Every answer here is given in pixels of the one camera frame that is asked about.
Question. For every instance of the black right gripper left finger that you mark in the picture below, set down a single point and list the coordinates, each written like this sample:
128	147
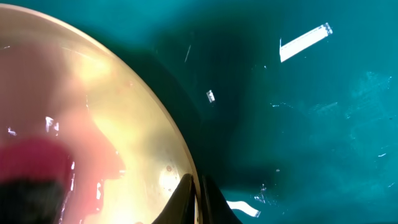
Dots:
180	209

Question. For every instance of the teal plastic tray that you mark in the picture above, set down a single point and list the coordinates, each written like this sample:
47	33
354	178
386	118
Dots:
289	106

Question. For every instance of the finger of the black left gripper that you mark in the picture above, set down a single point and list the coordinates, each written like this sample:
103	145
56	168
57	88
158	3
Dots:
31	202

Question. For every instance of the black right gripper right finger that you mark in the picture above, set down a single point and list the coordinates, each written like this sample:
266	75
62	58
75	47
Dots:
214	206

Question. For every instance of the yellow plate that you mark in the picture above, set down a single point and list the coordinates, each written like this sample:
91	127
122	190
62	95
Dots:
59	83

